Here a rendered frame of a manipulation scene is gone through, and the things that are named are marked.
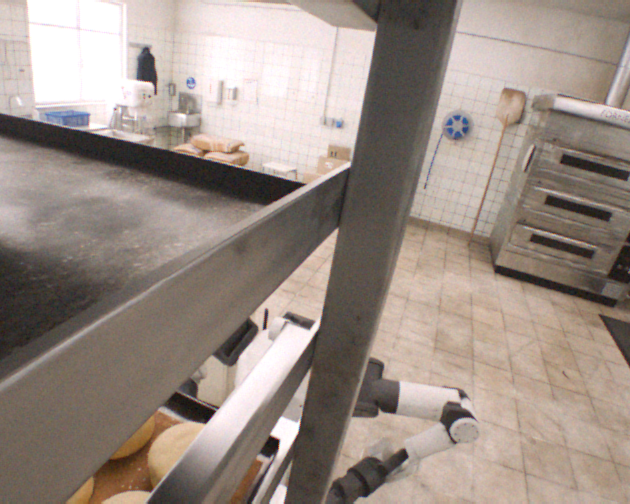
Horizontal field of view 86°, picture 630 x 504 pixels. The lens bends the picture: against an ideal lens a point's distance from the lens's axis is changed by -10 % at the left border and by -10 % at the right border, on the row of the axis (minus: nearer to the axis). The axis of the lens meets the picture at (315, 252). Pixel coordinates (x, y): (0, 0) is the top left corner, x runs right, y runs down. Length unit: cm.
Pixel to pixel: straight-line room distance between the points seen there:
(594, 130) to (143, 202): 443
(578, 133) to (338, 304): 432
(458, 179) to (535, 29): 201
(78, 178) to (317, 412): 19
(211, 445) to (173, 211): 10
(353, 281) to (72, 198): 13
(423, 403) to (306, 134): 500
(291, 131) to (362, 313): 564
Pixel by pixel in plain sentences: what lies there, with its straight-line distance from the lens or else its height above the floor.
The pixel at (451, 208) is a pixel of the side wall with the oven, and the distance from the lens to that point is 549.
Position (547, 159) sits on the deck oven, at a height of 139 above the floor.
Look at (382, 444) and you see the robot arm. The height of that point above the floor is 82.
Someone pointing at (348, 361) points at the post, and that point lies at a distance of 22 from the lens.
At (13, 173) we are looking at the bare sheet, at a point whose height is 167.
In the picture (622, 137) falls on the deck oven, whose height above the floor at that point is 177.
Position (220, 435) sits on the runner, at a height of 158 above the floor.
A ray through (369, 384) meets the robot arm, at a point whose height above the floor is 102.
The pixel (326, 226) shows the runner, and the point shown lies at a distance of 16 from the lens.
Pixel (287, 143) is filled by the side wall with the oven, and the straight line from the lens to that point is 585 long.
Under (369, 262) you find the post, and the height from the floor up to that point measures 165.
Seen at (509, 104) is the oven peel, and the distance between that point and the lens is 529.
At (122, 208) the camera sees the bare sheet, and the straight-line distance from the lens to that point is 17.
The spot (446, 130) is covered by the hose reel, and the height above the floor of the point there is 136.
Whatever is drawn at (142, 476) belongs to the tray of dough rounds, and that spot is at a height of 149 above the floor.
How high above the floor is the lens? 173
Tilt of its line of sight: 25 degrees down
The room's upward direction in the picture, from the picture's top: 10 degrees clockwise
